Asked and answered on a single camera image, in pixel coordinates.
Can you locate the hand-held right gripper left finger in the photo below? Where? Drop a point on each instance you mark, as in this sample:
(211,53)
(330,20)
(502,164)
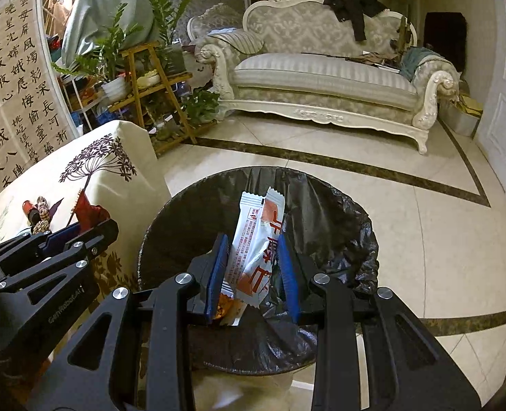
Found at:
(216,278)

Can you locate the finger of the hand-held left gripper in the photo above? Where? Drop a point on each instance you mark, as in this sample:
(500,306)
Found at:
(60,236)

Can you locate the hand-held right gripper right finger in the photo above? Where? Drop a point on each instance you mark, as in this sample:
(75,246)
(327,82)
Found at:
(289,278)

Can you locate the clear orange plastic wrapper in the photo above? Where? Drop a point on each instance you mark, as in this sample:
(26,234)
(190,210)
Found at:
(231,308)

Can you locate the dark red bottle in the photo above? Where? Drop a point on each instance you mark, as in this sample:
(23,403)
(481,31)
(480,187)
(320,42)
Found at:
(28,210)

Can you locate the white orange printed sachet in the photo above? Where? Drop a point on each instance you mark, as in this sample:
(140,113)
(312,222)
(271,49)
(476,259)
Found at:
(253,244)

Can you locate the bin with black liner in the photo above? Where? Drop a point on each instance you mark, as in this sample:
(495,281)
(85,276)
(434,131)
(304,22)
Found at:
(321,214)

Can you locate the metal rack with blue crate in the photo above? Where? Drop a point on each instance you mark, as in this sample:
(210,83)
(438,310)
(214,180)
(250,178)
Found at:
(107,117)

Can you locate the white flowerpot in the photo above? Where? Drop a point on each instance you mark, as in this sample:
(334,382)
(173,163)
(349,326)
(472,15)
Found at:
(115,89)

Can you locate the small green floor plant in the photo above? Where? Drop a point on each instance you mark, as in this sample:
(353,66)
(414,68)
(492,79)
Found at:
(201,107)

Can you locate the wooden plant stand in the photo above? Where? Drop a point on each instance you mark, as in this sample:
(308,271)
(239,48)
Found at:
(133,77)

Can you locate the yellow flowerpot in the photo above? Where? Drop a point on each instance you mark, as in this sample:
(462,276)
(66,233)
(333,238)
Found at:
(148,79)

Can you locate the large green potted plant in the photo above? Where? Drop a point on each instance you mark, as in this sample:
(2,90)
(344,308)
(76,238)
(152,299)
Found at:
(107,47)

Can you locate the ornate cream sofa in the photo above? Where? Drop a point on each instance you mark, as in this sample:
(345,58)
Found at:
(321,81)

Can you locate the grey box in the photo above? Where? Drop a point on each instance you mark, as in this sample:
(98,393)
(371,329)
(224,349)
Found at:
(458,124)

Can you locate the brown paper pile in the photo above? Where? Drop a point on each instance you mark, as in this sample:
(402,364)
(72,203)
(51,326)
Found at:
(377,58)

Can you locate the grey green curtain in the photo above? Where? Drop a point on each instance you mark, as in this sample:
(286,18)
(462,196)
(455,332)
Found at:
(98,0)

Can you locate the tall green plant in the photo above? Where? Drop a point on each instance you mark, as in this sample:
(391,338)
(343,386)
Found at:
(167,13)

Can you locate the yellow bag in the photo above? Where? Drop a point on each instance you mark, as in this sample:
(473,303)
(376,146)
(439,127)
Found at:
(469,105)

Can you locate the teal cloth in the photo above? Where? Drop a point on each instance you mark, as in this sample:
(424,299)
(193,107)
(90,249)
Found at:
(415,62)

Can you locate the cream ornate armchair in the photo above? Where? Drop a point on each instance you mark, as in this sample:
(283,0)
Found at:
(218,17)

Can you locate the white panelled door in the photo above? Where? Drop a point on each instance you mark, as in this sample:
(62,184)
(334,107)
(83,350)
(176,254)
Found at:
(505,115)

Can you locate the black clothing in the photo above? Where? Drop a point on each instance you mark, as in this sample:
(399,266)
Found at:
(351,4)

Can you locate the calligraphy wall hanging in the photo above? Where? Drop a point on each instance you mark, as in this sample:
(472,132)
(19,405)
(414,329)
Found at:
(21,72)

